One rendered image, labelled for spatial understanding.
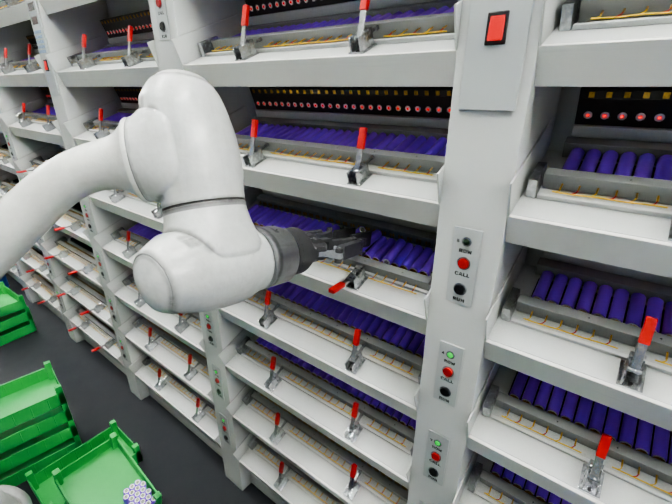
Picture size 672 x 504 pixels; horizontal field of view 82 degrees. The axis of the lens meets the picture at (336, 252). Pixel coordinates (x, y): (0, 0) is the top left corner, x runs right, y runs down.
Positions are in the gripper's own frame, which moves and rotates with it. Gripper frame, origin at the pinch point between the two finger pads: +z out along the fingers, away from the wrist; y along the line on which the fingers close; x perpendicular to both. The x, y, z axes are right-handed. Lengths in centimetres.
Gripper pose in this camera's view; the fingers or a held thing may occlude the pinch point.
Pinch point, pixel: (352, 238)
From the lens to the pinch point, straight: 75.4
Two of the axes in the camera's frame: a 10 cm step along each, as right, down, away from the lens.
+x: -1.1, 9.6, 2.5
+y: -8.1, -2.3, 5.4
